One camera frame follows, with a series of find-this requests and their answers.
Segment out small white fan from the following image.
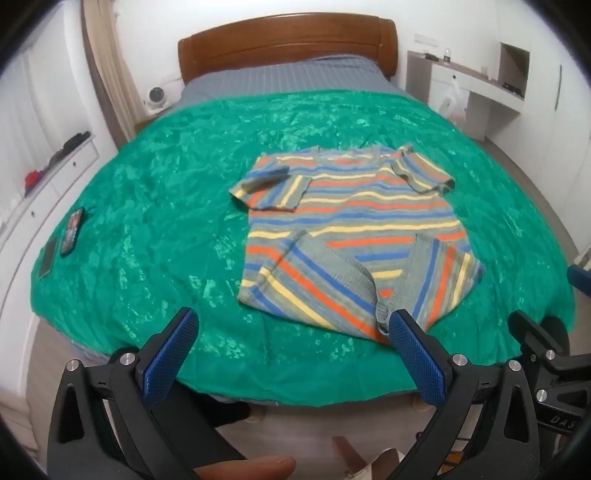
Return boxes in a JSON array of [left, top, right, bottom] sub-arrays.
[[142, 87, 172, 115]]

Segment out striped knit t-shirt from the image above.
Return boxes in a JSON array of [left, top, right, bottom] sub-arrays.
[[229, 144, 486, 346]]

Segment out white drawer cabinet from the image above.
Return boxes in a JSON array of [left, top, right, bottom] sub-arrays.
[[0, 131, 105, 416]]

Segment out smartphone with colourful case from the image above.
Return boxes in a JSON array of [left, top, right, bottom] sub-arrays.
[[59, 208, 86, 257]]

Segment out beige slipper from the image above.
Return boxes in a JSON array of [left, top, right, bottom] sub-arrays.
[[332, 436, 402, 480]]

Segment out person's left hand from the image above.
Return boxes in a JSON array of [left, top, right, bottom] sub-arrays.
[[193, 456, 297, 480]]

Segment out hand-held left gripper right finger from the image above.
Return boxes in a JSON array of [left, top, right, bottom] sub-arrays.
[[388, 309, 541, 480]]

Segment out grey striped bedsheet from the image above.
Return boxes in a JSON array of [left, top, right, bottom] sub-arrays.
[[179, 54, 414, 106]]

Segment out black things on cabinet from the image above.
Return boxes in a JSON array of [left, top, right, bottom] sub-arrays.
[[48, 130, 92, 164]]

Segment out white wardrobe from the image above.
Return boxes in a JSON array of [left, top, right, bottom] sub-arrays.
[[498, 0, 591, 254]]

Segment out green velvet blanket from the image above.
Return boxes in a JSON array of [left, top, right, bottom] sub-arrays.
[[28, 90, 578, 409]]

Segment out beige curtain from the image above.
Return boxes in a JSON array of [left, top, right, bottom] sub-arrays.
[[82, 0, 141, 148]]

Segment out white built-in desk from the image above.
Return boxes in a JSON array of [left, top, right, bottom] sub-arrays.
[[405, 50, 525, 141]]

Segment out white plastic bag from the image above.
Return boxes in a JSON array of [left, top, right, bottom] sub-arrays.
[[438, 76, 468, 125]]

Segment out dark grey smartphone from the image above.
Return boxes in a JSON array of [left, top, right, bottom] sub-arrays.
[[38, 237, 58, 279]]

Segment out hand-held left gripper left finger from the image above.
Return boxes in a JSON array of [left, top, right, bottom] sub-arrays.
[[46, 307, 250, 480]]

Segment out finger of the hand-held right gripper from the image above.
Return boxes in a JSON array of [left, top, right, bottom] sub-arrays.
[[567, 264, 591, 298], [508, 309, 573, 402]]

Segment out brown wooden headboard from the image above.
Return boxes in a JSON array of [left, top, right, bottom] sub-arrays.
[[178, 14, 399, 86]]

